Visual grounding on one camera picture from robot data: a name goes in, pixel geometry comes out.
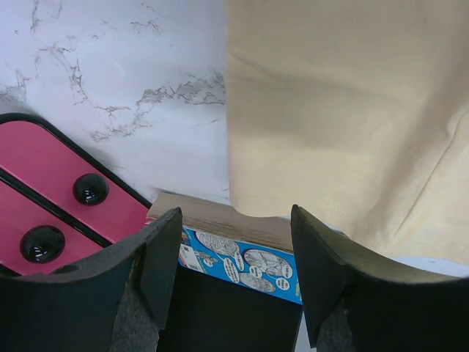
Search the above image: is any black pink drawer unit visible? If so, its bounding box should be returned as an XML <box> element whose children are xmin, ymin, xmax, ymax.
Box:
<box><xmin>1</xmin><ymin>113</ymin><xmax>150</xmax><ymax>276</ymax></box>

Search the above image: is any cream yellow t shirt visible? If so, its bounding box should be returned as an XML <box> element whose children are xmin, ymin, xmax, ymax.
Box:
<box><xmin>225</xmin><ymin>1</ymin><xmax>468</xmax><ymax>265</ymax></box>

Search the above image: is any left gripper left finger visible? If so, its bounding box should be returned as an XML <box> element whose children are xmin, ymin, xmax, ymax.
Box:
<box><xmin>1</xmin><ymin>208</ymin><xmax>182</xmax><ymax>351</ymax></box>

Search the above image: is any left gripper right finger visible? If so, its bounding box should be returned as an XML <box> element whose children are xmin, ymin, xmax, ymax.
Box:
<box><xmin>291</xmin><ymin>205</ymin><xmax>468</xmax><ymax>351</ymax></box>

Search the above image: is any blue picture book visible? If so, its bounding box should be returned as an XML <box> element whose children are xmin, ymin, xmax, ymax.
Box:
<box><xmin>147</xmin><ymin>192</ymin><xmax>302</xmax><ymax>304</ymax></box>

